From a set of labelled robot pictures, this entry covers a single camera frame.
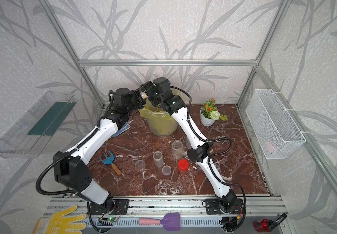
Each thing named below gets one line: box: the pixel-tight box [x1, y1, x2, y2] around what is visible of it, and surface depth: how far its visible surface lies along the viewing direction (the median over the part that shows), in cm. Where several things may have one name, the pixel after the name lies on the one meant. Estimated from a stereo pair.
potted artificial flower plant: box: [200, 97, 221, 127], surface depth 98 cm
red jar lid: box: [177, 158, 190, 172], surface depth 90 cm
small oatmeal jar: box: [152, 151, 164, 168], surface depth 84 cm
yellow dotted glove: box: [33, 205, 87, 234], surface depth 70 cm
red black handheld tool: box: [253, 213, 288, 233], surface depth 62 cm
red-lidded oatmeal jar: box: [171, 139, 184, 160], surface depth 88 cm
